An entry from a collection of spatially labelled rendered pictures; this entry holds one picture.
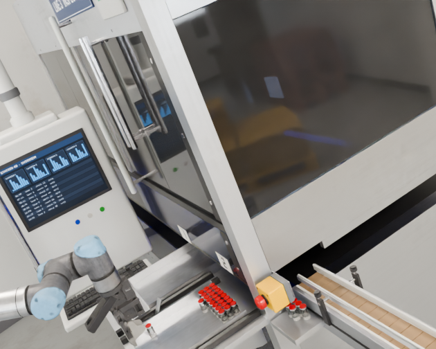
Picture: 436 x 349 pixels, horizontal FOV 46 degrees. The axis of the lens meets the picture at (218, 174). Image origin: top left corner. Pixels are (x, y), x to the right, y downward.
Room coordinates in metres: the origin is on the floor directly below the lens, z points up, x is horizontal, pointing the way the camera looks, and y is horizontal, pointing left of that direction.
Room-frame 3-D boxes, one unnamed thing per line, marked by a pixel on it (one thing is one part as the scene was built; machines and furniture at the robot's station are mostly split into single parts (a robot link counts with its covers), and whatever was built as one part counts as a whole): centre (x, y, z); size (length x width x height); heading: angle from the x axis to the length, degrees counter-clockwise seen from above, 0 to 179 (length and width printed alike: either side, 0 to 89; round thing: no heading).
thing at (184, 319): (1.41, 0.28, 0.90); 0.34 x 0.26 x 0.04; 110
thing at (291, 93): (1.48, -0.44, 1.51); 0.85 x 0.01 x 0.59; 110
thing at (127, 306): (1.30, 0.39, 1.14); 0.09 x 0.08 x 0.12; 110
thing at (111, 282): (1.30, 0.40, 1.22); 0.08 x 0.08 x 0.05
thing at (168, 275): (1.77, 0.29, 0.90); 0.34 x 0.26 x 0.04; 110
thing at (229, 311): (1.46, 0.16, 0.91); 0.18 x 0.02 x 0.05; 20
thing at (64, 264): (1.28, 0.50, 1.30); 0.11 x 0.11 x 0.08; 87
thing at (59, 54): (2.50, 0.45, 1.51); 0.49 x 0.01 x 0.59; 20
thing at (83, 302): (2.03, 0.64, 0.82); 0.40 x 0.14 x 0.02; 108
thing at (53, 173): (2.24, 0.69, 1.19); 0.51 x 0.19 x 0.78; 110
